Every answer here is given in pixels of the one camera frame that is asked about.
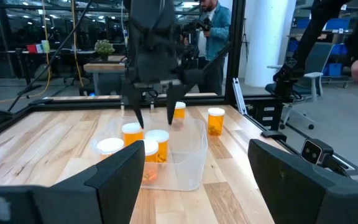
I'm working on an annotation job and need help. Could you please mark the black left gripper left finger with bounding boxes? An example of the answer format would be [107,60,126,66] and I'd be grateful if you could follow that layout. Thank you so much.
[32,140,146,224]

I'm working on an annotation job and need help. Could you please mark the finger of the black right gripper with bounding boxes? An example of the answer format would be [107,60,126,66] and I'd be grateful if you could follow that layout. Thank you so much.
[120,78,145,130]
[165,82,186,126]

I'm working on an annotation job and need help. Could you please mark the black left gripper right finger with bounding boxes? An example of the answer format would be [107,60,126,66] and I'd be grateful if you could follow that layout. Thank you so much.
[247,139,358,224]

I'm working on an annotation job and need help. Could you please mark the orange pill bottle white cap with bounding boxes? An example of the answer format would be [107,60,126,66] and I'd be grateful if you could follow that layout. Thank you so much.
[96,138,125,160]
[173,101,187,119]
[144,129,170,164]
[121,122,145,147]
[141,139,160,185]
[207,107,226,137]

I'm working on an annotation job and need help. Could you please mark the clear plastic basket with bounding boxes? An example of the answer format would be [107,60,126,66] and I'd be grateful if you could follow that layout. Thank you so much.
[90,116,209,192]

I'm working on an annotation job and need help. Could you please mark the wooden side table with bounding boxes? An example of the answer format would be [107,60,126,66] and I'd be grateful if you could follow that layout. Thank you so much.
[83,55,127,96]

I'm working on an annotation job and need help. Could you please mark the small green potted plant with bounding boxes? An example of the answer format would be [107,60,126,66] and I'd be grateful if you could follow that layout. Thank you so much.
[94,39,116,62]

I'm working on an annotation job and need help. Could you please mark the black clamp foot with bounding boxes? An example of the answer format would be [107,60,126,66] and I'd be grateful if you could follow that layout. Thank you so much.
[261,130,287,142]

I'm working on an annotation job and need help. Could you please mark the silver aluminium bar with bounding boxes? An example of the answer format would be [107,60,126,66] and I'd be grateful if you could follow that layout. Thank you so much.
[231,77,247,115]

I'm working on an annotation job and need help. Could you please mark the black drawer unit white labels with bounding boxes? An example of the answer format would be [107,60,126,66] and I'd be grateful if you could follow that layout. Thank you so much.
[253,102,284,130]

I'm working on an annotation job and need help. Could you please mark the white round column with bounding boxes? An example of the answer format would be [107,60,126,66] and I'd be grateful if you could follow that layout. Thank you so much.
[244,0,296,88]

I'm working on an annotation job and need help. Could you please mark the blue storage bin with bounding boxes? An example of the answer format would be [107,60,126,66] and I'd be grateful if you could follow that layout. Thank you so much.
[325,17,351,30]
[328,63,343,77]

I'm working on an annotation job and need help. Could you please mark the black table-level camera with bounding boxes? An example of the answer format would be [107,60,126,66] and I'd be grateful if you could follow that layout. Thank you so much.
[300,138,351,177]

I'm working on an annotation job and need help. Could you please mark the black video camera rig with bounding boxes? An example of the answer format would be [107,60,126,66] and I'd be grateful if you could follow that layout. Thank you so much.
[181,17,213,35]

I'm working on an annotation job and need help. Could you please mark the yellow cable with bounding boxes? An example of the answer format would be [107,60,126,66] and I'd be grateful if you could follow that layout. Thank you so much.
[71,0,84,88]
[0,0,53,106]

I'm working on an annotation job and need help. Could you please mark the black slanted cable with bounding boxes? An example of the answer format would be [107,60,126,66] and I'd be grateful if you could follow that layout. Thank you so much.
[7,0,93,112]

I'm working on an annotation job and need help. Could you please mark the grey office chair white frame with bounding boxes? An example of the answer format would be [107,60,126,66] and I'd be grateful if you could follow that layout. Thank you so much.
[265,42,335,130]

